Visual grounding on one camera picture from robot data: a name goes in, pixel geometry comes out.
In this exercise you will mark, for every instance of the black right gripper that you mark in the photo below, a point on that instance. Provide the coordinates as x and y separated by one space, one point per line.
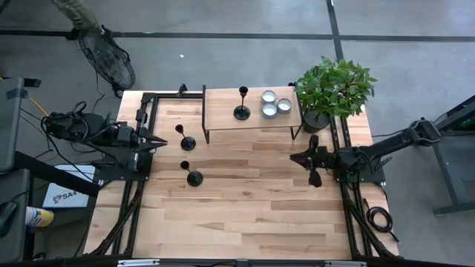
323 159

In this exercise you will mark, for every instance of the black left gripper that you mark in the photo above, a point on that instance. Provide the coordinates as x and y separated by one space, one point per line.
137 141

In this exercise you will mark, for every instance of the black metal candlestick holder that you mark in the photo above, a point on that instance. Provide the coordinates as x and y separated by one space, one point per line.
242 112
195 178
188 143

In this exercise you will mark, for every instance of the pink patterned candle tin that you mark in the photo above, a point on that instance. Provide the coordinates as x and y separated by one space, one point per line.
284 106

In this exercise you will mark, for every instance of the blue patterned candle tin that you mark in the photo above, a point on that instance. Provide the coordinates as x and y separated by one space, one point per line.
269 110

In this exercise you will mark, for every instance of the white purple patterned candle tin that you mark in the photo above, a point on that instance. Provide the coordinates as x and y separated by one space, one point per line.
268 97

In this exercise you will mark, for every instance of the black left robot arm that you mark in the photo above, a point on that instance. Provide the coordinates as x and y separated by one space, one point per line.
85 128

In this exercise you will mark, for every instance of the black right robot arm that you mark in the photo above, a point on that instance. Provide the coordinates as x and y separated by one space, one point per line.
389 144

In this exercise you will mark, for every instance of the wooden riser shelf black legs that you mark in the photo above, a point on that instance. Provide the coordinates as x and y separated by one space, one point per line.
222 111

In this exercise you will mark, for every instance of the green potted plant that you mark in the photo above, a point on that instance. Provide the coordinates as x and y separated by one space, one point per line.
334 89

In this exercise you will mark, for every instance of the white printed sign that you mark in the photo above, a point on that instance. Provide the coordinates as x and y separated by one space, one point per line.
70 196

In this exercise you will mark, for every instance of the black desk crossbar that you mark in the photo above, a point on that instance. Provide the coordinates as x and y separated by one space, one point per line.
55 174

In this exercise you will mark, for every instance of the yellow white spray can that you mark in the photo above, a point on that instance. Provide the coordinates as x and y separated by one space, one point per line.
41 217

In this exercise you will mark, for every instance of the dark grey equipment case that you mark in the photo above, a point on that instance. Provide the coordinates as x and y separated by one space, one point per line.
15 185
9 122

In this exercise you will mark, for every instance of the person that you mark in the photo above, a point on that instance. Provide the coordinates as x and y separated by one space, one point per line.
78 15

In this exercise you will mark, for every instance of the grey metal cart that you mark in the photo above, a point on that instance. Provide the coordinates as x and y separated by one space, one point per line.
452 163

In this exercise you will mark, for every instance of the silver aluminium bracket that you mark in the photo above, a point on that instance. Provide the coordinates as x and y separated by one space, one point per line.
137 263
345 263

